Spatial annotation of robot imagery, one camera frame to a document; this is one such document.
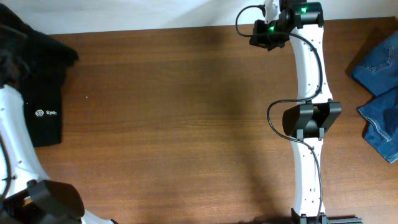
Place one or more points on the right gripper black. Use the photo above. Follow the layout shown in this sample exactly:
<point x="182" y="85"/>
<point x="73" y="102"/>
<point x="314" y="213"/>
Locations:
<point x="259" y="38"/>

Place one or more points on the black pants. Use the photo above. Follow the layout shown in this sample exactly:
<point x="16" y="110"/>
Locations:
<point x="29" y="56"/>

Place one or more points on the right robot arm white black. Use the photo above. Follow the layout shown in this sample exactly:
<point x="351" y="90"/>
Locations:
<point x="314" y="110"/>

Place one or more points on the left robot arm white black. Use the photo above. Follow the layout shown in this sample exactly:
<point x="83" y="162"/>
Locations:
<point x="27" y="193"/>

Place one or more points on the blue denim jeans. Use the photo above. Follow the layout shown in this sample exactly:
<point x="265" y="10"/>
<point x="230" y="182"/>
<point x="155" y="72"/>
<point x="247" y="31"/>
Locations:
<point x="377" y="72"/>

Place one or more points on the folded black shirt with logo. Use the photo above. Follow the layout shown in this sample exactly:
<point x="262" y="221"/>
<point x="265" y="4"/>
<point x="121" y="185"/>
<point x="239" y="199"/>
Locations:
<point x="41" y="91"/>

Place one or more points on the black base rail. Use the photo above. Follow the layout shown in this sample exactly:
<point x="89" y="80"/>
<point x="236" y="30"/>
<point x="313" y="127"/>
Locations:
<point x="344" y="221"/>

